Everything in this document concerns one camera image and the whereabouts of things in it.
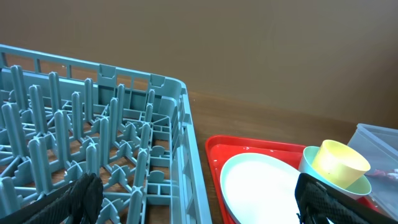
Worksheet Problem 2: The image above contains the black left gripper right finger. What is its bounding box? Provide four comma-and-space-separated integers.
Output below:
295, 173, 397, 224

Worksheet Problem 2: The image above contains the grey dishwasher rack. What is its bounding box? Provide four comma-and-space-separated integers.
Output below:
1, 45, 211, 223

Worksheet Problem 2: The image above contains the yellow cup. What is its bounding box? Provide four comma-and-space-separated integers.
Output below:
312, 139, 371, 189

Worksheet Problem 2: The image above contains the large light blue plate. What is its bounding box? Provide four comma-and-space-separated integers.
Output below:
220, 153, 300, 224

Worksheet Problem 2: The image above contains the red serving tray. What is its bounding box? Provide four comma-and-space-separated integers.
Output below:
205, 134, 382, 224

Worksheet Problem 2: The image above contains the green bowl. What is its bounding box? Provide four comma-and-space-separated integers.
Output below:
298, 146, 372, 200

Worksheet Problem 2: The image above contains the clear plastic waste bin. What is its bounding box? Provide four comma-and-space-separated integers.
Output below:
348, 123, 397, 219

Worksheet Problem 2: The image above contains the red snack wrapper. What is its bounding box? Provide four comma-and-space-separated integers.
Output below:
366, 169, 398, 182

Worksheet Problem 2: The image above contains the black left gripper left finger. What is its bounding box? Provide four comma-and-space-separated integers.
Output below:
1, 173, 103, 224

